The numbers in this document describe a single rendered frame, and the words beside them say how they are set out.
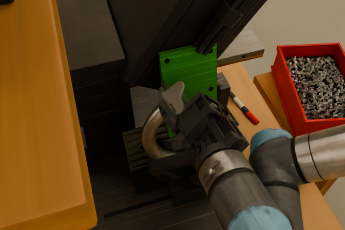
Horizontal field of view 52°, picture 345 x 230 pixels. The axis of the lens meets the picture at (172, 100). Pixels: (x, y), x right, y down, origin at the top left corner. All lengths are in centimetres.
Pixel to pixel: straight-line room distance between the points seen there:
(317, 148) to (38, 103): 42
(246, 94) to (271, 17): 183
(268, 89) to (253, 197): 83
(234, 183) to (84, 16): 51
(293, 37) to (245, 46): 186
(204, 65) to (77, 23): 29
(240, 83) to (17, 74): 90
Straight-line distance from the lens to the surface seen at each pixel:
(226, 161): 50
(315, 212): 95
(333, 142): 57
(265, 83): 128
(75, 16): 82
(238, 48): 89
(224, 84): 97
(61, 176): 22
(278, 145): 60
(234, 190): 47
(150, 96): 107
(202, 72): 71
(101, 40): 75
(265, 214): 45
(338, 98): 121
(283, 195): 57
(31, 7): 34
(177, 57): 67
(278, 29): 279
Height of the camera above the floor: 173
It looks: 52 degrees down
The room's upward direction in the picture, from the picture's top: straight up
